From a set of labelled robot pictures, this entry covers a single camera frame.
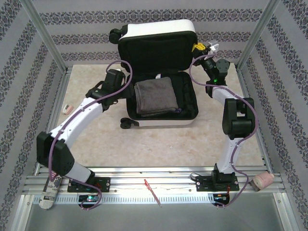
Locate dark gray cloth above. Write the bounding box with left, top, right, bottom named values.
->
left=133, top=76, right=179, bottom=118

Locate red pen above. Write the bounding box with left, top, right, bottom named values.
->
left=143, top=179, right=162, bottom=207

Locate small pink white device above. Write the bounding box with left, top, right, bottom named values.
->
left=62, top=103, right=73, bottom=116

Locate right controller board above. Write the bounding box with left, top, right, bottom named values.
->
left=213, top=193, right=229, bottom=202

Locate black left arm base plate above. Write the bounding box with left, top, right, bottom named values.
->
left=67, top=177, right=111, bottom=193

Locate left controller board green light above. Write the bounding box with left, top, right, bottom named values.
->
left=78, top=194, right=100, bottom=203

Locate aluminium frame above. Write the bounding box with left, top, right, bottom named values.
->
left=14, top=0, right=296, bottom=231

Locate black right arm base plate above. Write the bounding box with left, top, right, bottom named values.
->
left=196, top=175, right=239, bottom=193

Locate newspaper print roll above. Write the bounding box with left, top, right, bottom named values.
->
left=38, top=177, right=63, bottom=211

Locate white hard-shell suitcase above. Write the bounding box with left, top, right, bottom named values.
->
left=108, top=19, right=199, bottom=128

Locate slotted metal cable rail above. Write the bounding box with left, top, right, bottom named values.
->
left=33, top=194, right=215, bottom=205

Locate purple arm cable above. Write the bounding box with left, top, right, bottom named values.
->
left=189, top=54, right=259, bottom=209
left=48, top=60, right=132, bottom=211

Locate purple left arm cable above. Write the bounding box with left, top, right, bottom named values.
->
left=48, top=60, right=132, bottom=211

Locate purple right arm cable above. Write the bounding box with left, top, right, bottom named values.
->
left=189, top=54, right=259, bottom=209

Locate pink cylindrical roll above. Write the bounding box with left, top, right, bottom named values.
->
left=250, top=172, right=275, bottom=192

